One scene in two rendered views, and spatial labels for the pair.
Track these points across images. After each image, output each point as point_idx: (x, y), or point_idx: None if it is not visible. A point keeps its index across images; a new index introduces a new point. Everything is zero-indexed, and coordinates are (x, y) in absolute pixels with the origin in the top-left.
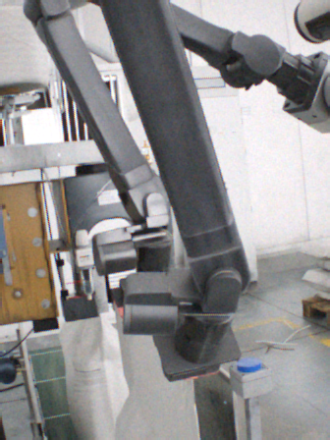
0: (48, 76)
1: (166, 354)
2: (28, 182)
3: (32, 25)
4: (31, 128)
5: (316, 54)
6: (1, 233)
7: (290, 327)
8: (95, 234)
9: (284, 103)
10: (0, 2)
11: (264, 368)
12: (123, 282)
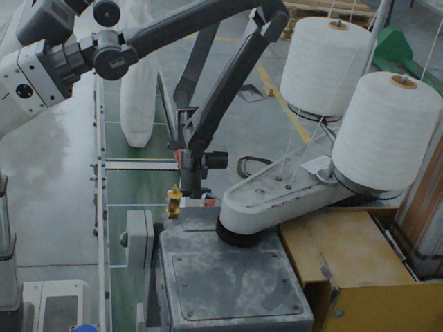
0: (280, 86)
1: None
2: (339, 285)
3: (282, 31)
4: None
5: (45, 43)
6: None
7: None
8: (225, 149)
9: (68, 91)
10: (351, 13)
11: (75, 328)
12: (208, 189)
